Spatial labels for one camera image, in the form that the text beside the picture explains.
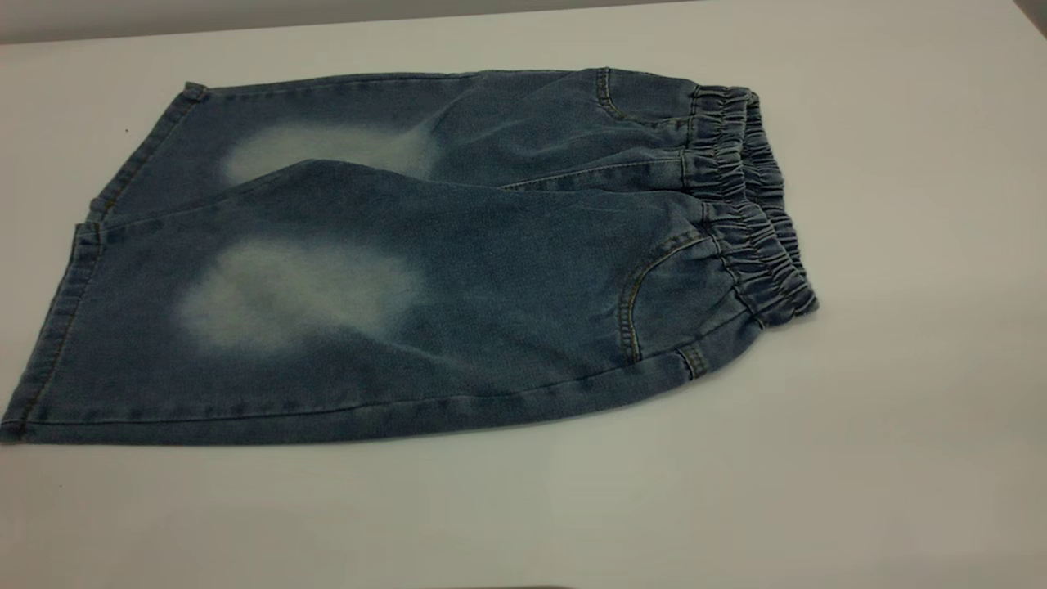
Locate blue denim pants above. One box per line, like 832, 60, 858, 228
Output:
0, 67, 820, 447

